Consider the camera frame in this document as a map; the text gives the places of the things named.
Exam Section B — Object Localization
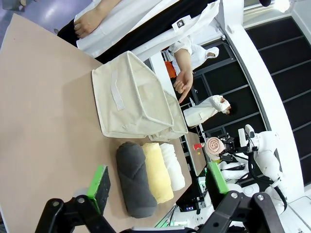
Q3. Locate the person's right forearm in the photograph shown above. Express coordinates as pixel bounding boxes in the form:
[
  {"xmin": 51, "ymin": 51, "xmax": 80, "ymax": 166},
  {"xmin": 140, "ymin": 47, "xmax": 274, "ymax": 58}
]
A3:
[{"xmin": 93, "ymin": 0, "xmax": 122, "ymax": 16}]

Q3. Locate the white name badge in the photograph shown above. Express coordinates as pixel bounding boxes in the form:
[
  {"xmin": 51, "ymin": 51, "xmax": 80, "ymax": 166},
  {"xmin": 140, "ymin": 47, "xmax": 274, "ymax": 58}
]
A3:
[{"xmin": 172, "ymin": 15, "xmax": 192, "ymax": 33}]

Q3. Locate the dark grey towel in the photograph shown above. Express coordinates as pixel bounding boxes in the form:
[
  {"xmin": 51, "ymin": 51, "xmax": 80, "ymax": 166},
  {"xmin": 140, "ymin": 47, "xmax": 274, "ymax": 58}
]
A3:
[{"xmin": 116, "ymin": 142, "xmax": 158, "ymax": 218}]

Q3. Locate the brown background table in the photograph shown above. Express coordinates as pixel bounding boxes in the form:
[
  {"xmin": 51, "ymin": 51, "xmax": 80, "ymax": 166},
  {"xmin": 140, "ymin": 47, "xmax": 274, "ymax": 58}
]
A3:
[{"xmin": 184, "ymin": 132, "xmax": 207, "ymax": 177}]

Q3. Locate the person white coat black shirt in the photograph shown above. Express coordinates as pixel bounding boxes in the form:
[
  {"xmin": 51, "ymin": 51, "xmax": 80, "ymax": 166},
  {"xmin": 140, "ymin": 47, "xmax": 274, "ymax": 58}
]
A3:
[{"xmin": 57, "ymin": 0, "xmax": 226, "ymax": 64}]

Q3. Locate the yellow rolled towel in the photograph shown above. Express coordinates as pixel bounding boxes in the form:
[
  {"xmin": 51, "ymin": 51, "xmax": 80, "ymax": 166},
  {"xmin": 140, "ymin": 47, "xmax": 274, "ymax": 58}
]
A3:
[{"xmin": 142, "ymin": 142, "xmax": 174, "ymax": 204}]

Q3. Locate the orange background object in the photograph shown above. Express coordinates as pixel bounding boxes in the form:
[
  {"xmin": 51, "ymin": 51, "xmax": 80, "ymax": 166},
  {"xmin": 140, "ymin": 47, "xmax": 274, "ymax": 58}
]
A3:
[{"xmin": 164, "ymin": 60, "xmax": 177, "ymax": 79}]

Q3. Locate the person's left hand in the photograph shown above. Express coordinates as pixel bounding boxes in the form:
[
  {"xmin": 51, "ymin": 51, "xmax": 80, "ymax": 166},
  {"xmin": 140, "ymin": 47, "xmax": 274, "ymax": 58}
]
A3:
[{"xmin": 173, "ymin": 69, "xmax": 194, "ymax": 104}]

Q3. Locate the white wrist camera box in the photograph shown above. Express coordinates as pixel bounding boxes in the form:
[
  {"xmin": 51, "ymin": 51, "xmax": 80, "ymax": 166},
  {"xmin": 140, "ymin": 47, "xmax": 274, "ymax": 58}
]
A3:
[{"xmin": 238, "ymin": 128, "xmax": 249, "ymax": 148}]

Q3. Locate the person's right hand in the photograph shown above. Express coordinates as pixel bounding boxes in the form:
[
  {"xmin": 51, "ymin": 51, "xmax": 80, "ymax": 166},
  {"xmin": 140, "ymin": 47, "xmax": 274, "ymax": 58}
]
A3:
[{"xmin": 73, "ymin": 8, "xmax": 105, "ymax": 39}]

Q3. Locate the background person white hooded coverall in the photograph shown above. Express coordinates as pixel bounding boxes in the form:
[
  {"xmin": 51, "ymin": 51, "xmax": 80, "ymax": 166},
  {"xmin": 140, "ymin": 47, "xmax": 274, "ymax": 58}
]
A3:
[{"xmin": 191, "ymin": 45, "xmax": 220, "ymax": 71}]

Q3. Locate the left gripper black finger with green pad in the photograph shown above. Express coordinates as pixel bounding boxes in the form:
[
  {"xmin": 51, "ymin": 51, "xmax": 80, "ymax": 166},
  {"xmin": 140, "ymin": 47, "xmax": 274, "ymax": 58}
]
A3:
[{"xmin": 35, "ymin": 165, "xmax": 117, "ymax": 233}]

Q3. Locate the person's left forearm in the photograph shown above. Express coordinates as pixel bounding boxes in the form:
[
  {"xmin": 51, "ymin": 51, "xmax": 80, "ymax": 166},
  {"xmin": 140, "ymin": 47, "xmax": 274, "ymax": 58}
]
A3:
[{"xmin": 174, "ymin": 48, "xmax": 193, "ymax": 75}]

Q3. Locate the pink towel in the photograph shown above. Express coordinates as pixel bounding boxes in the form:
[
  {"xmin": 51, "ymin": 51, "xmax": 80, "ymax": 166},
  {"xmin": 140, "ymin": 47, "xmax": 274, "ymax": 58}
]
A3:
[{"xmin": 205, "ymin": 137, "xmax": 226, "ymax": 161}]

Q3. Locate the white structural column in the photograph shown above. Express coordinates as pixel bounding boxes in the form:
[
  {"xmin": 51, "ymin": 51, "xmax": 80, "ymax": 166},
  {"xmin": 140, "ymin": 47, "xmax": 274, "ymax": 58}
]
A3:
[{"xmin": 215, "ymin": 0, "xmax": 306, "ymax": 195}]

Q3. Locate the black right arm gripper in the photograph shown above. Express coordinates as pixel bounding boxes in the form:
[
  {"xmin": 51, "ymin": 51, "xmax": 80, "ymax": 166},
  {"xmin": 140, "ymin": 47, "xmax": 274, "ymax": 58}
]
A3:
[{"xmin": 199, "ymin": 135, "xmax": 285, "ymax": 233}]

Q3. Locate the white towel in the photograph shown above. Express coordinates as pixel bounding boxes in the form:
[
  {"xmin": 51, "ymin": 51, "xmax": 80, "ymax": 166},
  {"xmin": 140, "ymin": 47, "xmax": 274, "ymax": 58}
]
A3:
[{"xmin": 160, "ymin": 143, "xmax": 186, "ymax": 192}]

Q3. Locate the beige fabric basket with strap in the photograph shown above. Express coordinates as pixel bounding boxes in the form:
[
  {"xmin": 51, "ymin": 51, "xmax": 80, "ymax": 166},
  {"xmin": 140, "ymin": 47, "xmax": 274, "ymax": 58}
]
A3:
[{"xmin": 91, "ymin": 50, "xmax": 189, "ymax": 139}]

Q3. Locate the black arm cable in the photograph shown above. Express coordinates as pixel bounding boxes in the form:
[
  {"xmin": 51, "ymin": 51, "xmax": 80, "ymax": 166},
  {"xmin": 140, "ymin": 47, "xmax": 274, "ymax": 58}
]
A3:
[{"xmin": 246, "ymin": 148, "xmax": 288, "ymax": 203}]

